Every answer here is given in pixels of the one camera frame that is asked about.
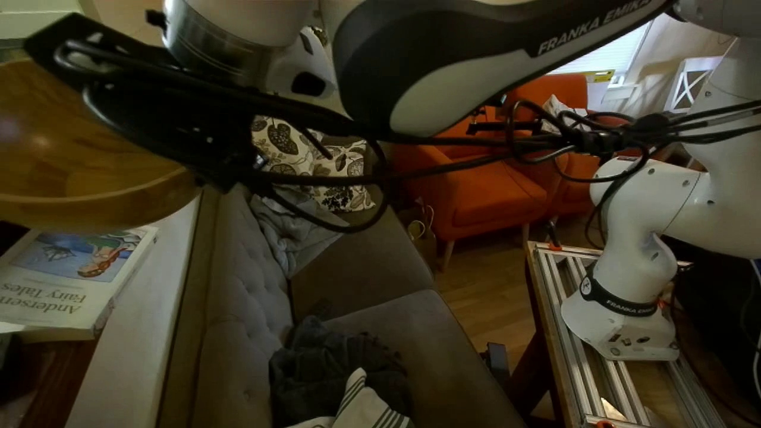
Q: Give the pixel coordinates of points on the white striped towel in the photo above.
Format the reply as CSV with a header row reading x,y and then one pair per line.
x,y
361,408

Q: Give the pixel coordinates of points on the small floral pillow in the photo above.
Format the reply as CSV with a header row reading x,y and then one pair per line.
x,y
288,151

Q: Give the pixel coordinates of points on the dark wooden side table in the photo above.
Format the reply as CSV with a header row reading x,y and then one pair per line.
x,y
38,372

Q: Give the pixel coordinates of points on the fairy tales book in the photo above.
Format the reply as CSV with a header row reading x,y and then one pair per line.
x,y
122,250

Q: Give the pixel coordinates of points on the aluminium rail robot base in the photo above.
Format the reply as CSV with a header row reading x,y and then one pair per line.
x,y
594,391

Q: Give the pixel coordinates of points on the orange armchair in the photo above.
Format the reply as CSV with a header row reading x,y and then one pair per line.
x,y
477,200
567,180

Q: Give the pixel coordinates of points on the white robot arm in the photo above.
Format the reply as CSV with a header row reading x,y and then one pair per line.
x,y
405,69

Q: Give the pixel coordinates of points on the grey folded blanket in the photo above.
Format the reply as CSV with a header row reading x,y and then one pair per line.
x,y
294,242

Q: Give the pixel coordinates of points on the dark crumpled cloth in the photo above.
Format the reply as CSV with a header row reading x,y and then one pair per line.
x,y
309,377

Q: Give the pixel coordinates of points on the grey fabric couch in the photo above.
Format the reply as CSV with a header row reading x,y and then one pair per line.
x,y
242,305

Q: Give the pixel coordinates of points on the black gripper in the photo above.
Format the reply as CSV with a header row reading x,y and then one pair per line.
x,y
139,91

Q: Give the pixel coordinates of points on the brown wooden bowl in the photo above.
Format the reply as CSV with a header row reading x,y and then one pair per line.
x,y
62,169

